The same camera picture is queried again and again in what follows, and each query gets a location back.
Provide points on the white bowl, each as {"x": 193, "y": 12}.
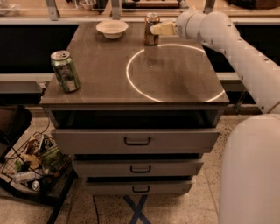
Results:
{"x": 112, "y": 29}

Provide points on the green snack bag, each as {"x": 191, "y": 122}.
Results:
{"x": 50, "y": 155}

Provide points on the orange soda can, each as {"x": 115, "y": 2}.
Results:
{"x": 150, "y": 19}

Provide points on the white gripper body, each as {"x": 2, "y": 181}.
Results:
{"x": 181, "y": 26}

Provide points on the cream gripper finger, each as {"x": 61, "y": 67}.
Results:
{"x": 164, "y": 29}

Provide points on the grey drawer cabinet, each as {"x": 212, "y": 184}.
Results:
{"x": 127, "y": 85}

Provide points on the black wire basket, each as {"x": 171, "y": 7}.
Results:
{"x": 27, "y": 158}

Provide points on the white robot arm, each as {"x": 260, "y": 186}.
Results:
{"x": 250, "y": 170}

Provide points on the plastic water bottle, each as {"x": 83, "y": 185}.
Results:
{"x": 26, "y": 176}

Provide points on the top grey drawer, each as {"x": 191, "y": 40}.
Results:
{"x": 135, "y": 141}

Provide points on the middle grey drawer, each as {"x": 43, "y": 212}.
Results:
{"x": 137, "y": 168}

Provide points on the bottom grey drawer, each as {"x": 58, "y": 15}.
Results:
{"x": 143, "y": 187}

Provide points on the grey drawer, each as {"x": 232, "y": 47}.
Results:
{"x": 137, "y": 168}
{"x": 143, "y": 187}
{"x": 135, "y": 141}

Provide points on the green soda can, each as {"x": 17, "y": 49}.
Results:
{"x": 65, "y": 71}

